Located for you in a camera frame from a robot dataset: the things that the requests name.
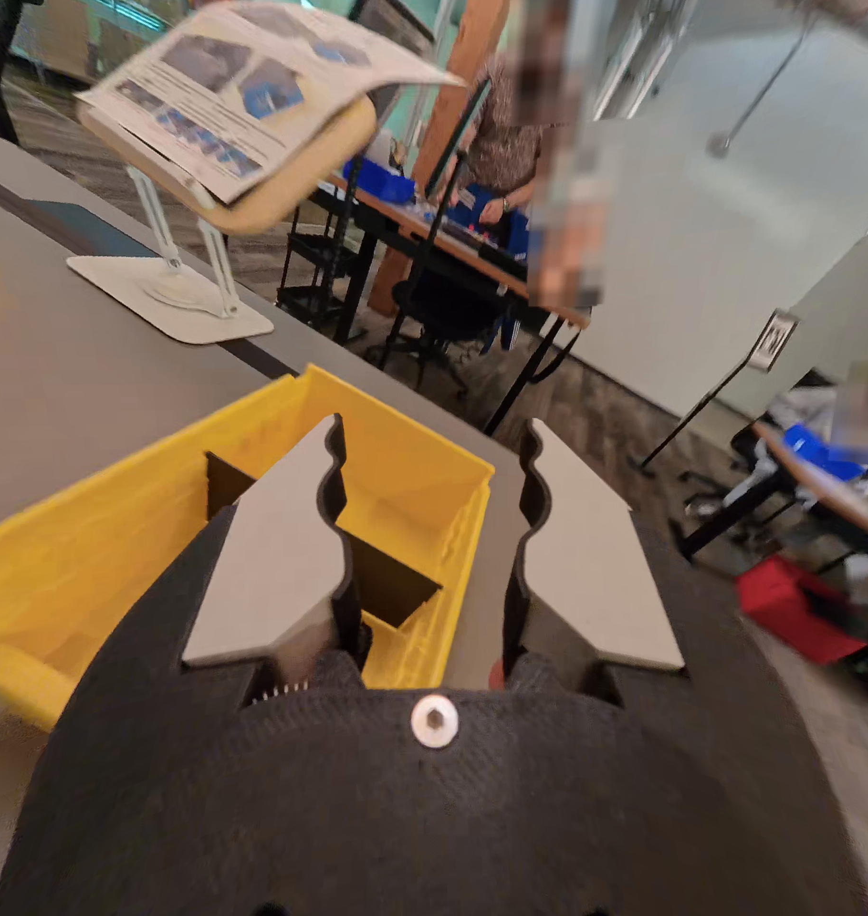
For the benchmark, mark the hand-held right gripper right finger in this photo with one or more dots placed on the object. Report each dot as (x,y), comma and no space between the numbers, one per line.
(598,572)

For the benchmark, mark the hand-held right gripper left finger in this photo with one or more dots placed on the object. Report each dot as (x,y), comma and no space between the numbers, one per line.
(276,558)

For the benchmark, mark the yellow plastic bin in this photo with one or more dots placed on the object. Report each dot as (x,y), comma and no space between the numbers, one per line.
(83,558)

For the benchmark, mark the red floor bin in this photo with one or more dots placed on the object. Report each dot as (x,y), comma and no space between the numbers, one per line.
(791,608)

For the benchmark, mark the wooden table with black legs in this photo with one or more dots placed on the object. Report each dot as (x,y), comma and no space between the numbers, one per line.
(834,501)
(419,236)

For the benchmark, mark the blue plastic bin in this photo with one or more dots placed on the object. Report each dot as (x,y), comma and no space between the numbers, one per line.
(491,215)
(820,451)
(383,182)

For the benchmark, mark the sign on black stand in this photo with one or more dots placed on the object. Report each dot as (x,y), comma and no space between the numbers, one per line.
(774,340)

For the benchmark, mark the black office chair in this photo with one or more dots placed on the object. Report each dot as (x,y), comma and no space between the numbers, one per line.
(448,315)

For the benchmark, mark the printed instruction sheet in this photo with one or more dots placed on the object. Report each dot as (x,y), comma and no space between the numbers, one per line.
(247,86)

